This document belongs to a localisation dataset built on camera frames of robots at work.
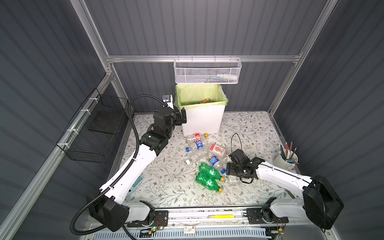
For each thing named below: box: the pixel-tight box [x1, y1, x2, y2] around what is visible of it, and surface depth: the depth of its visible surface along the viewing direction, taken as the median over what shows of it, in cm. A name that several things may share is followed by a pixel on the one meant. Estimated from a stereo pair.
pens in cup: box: [280, 141, 297, 163], surface depth 86 cm
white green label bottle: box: [228, 175, 240, 184], surface depth 84 cm
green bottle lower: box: [195, 175, 224, 194], surface depth 83 cm
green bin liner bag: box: [173, 84, 229, 111], surface depth 101 cm
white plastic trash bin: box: [182, 105, 226, 136], surface depth 95 cm
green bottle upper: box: [198, 162, 226, 183], surface depth 87 cm
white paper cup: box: [273, 149, 299, 170], surface depth 86 cm
